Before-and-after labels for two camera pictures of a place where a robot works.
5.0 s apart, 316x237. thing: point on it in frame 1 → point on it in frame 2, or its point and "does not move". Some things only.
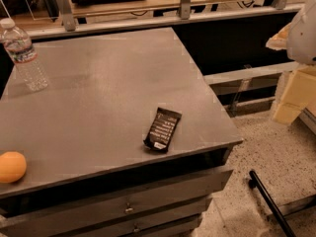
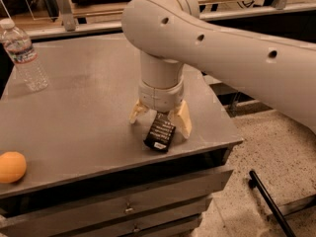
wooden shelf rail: (50, 11) does not move
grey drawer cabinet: (100, 179) does not move
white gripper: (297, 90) → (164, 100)
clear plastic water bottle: (30, 67) does not move
